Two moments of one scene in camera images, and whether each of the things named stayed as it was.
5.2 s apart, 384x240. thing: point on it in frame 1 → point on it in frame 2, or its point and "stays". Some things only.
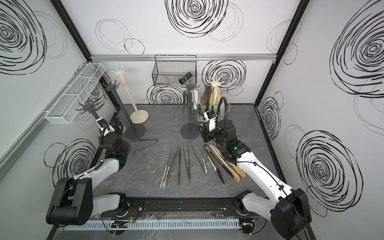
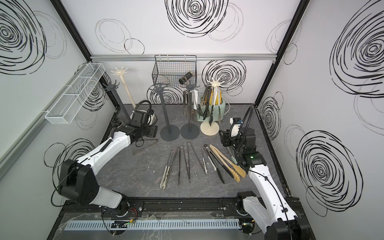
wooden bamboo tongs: [234, 169] stays
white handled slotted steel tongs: [217, 90] → [219, 111]
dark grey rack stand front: [90, 108] → [170, 132]
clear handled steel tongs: [195, 94] stays
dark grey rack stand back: [190, 131] stays
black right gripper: [205, 133] → [226, 137]
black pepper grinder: [183, 79] stays
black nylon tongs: [210, 151] stays
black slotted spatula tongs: [207, 97] stays
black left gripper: [101, 140] → [153, 131]
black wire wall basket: [169, 69] stays
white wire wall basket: [67, 107] stays
